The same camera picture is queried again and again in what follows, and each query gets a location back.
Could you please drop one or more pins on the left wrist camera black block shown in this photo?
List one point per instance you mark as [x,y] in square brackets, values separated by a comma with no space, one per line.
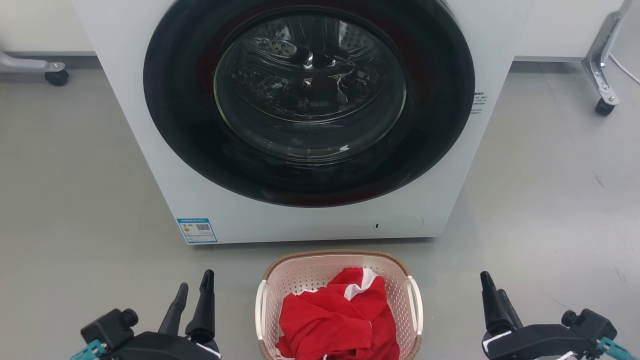
[107,327]

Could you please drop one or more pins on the red and white garment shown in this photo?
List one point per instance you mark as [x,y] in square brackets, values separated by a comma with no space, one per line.
[330,320]

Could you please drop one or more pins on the wrist camera black block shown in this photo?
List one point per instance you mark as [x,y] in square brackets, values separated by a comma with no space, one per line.
[592,322]
[107,327]

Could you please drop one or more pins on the beige perforated plastic laundry basket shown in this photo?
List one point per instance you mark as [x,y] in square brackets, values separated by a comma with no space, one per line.
[305,272]

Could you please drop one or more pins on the white front-load washing machine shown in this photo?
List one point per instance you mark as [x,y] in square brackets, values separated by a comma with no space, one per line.
[150,165]

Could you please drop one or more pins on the blue energy label sticker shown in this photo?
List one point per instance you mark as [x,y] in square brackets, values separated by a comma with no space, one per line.
[197,230]

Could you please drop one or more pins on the round white filter cover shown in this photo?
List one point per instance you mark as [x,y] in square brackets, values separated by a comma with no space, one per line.
[400,225]

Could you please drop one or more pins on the black caster wheel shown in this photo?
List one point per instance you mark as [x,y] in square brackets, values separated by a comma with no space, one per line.
[57,78]
[604,107]

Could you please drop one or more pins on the right wrist camera black block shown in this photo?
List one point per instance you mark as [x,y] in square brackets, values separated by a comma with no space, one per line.
[592,322]

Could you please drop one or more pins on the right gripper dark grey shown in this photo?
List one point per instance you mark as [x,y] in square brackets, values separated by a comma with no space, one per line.
[540,342]

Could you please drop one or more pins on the grey metal frame leg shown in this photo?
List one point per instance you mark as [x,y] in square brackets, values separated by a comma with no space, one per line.
[25,64]
[602,50]

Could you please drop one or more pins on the round black glass washer door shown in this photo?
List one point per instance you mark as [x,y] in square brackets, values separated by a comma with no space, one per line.
[430,125]

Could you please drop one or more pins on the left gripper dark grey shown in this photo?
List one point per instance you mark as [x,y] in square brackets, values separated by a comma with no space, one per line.
[160,347]

